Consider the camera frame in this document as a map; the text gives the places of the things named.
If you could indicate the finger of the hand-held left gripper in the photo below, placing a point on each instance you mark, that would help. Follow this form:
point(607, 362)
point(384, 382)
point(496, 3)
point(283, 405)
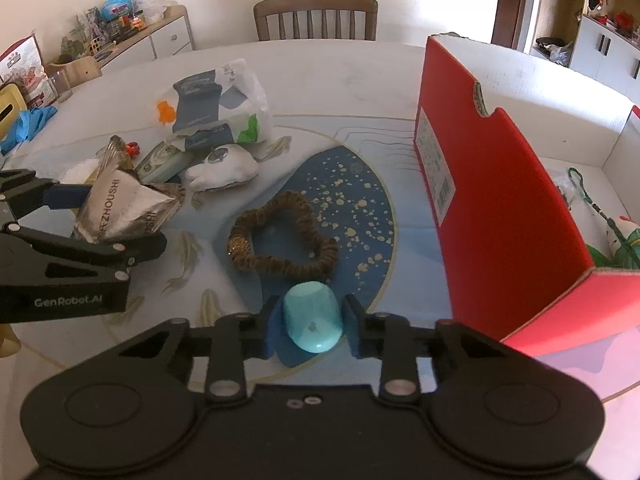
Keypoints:
point(100, 252)
point(65, 196)

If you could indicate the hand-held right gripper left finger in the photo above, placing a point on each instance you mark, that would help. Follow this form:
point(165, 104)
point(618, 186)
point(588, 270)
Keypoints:
point(272, 331)

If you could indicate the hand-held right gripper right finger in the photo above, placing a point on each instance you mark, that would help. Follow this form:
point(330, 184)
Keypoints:
point(353, 329)

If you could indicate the silver foil snack packet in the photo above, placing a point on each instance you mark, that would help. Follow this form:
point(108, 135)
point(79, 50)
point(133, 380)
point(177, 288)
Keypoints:
point(120, 202)

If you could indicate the white plush toy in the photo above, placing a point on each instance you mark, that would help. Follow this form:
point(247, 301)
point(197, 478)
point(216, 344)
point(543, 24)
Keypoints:
point(220, 170)

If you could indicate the red cardboard box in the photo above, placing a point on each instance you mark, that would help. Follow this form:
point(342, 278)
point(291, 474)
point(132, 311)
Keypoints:
point(480, 150)

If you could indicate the bronze foil packet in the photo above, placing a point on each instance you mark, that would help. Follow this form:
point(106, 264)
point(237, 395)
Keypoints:
point(114, 152)

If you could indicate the small red toy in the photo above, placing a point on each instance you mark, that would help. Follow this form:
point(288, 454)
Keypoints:
point(132, 149)

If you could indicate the yellow tissue box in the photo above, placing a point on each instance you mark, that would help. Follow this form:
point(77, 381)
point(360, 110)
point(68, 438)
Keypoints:
point(9, 105)

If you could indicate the small wooden box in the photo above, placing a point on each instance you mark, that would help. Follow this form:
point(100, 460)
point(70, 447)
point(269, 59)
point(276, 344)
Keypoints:
point(75, 70)

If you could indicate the red printed snack box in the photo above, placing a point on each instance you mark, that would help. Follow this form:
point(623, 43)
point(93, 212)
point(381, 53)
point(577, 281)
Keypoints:
point(25, 67)

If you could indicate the white and wood sideboard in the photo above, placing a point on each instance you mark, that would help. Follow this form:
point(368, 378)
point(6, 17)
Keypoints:
point(160, 42)

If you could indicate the clear plastic bag of packets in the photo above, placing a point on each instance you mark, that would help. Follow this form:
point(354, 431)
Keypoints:
point(215, 95)

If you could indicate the crumpled clear plastic bag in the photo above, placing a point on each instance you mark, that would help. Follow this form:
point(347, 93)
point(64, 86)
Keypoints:
point(150, 7)

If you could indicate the green and white toy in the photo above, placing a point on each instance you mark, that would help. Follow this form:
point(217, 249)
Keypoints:
point(620, 242)

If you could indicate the wooden slat-back chair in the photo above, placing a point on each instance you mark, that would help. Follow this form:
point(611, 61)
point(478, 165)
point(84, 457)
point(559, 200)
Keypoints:
point(315, 15)

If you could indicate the dark brown door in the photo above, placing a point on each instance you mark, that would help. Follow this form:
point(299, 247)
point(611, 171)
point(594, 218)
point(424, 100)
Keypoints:
point(512, 5)

